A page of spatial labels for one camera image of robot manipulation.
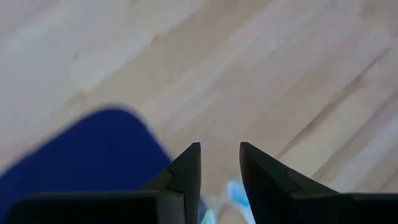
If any blue white bagged toothbrush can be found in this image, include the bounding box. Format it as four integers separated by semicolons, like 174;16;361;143
198;179;256;224

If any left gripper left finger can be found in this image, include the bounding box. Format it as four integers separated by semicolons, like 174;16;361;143
144;142;202;224

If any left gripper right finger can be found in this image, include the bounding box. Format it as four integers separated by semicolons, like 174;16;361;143
239;141;339;224

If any navy blue cloth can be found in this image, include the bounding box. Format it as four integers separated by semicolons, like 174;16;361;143
0;107;174;218

